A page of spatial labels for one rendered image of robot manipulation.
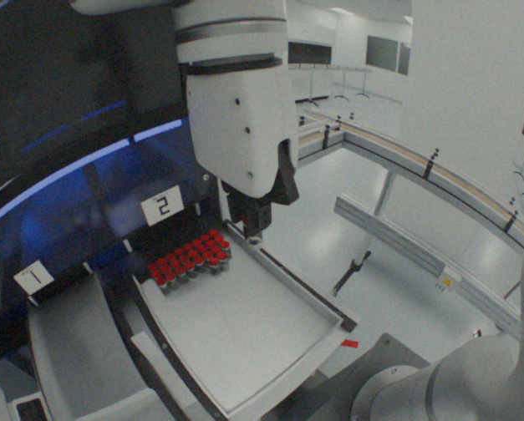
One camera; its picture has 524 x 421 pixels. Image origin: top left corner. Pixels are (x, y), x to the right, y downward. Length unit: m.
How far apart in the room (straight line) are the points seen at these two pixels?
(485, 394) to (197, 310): 0.47
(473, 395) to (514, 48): 1.62
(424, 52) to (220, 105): 1.53
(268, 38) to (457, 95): 1.48
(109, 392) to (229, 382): 0.24
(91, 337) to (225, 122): 0.50
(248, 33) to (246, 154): 0.08
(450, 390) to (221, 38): 0.35
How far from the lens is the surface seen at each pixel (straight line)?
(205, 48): 0.16
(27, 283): 0.56
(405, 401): 0.36
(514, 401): 0.19
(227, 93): 0.16
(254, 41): 0.15
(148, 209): 0.49
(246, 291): 0.49
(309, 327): 0.46
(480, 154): 1.64
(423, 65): 1.63
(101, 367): 0.52
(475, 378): 0.25
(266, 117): 0.16
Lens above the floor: 1.30
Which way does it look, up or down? 40 degrees down
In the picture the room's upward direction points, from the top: straight up
